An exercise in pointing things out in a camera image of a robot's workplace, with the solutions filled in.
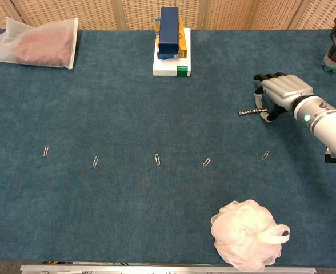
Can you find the white box with green label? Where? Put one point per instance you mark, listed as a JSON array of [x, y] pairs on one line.
[[165, 68]]

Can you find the blue felt table cloth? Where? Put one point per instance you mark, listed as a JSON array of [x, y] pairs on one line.
[[156, 199]]

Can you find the wicker folding screen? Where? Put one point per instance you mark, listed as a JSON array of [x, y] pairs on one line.
[[71, 11]]

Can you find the yellow orange box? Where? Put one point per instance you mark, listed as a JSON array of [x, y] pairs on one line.
[[182, 42]]

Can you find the pink mesh bath pouf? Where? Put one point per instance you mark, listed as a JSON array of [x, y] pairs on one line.
[[242, 234]]

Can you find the frosted bag with red cloth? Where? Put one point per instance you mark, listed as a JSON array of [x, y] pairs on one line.
[[39, 45]]

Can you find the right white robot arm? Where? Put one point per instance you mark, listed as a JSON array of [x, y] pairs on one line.
[[328, 122]]

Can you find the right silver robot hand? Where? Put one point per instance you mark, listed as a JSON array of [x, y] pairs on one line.
[[285, 88]]

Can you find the silver bead chain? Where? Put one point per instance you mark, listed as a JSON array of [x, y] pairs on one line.
[[251, 111]]

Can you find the green plastic bottle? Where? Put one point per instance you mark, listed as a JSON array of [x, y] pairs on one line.
[[332, 68]]

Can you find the paperclip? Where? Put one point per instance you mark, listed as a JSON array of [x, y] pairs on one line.
[[95, 161], [45, 151], [207, 161], [157, 159], [265, 155]]

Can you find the dark blue long box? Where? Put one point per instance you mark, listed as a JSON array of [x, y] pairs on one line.
[[169, 28]]

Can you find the aluminium profile rail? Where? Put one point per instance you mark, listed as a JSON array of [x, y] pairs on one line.
[[128, 269]]

